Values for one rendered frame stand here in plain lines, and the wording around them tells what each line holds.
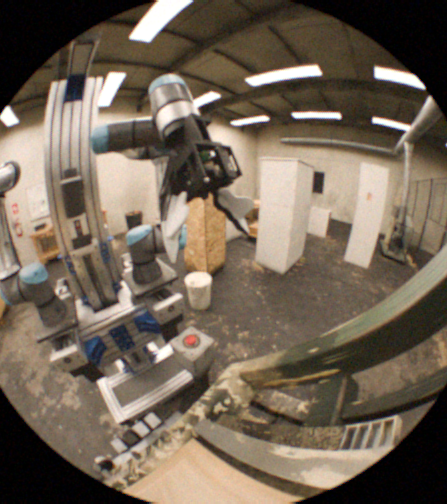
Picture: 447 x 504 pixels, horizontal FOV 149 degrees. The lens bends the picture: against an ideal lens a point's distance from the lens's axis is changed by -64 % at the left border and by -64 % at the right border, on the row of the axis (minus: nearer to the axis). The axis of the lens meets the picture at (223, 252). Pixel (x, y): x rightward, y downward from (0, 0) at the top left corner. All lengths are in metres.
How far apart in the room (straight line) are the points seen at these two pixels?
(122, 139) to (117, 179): 5.01
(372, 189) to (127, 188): 6.05
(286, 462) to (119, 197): 5.50
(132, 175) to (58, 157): 4.79
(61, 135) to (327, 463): 1.08
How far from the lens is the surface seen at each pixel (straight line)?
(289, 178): 2.42
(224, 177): 0.24
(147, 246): 0.72
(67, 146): 0.86
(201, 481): 0.44
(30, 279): 0.73
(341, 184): 8.15
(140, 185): 5.62
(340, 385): 0.41
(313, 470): 0.26
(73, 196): 0.74
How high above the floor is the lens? 1.46
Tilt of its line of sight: 26 degrees down
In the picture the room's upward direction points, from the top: straight up
